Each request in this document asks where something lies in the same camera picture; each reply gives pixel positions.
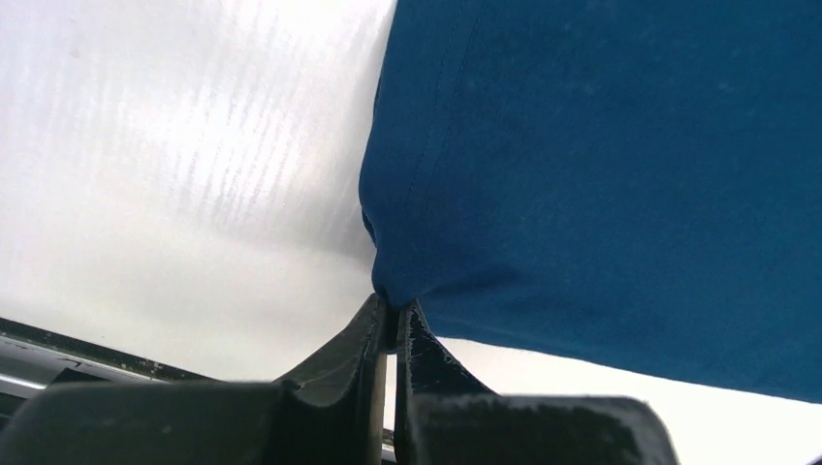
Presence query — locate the blue t-shirt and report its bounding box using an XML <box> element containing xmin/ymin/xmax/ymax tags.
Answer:
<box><xmin>359</xmin><ymin>1</ymin><xmax>821</xmax><ymax>402</ymax></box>

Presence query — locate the aluminium table frame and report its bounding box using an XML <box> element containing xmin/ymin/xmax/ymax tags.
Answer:
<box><xmin>1</xmin><ymin>336</ymin><xmax>153</xmax><ymax>429</ymax></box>

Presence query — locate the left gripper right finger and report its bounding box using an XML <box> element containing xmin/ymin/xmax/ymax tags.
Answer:
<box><xmin>394</xmin><ymin>302</ymin><xmax>678</xmax><ymax>465</ymax></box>

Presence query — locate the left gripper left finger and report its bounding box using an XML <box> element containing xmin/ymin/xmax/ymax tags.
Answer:
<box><xmin>1</xmin><ymin>296</ymin><xmax>387</xmax><ymax>464</ymax></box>

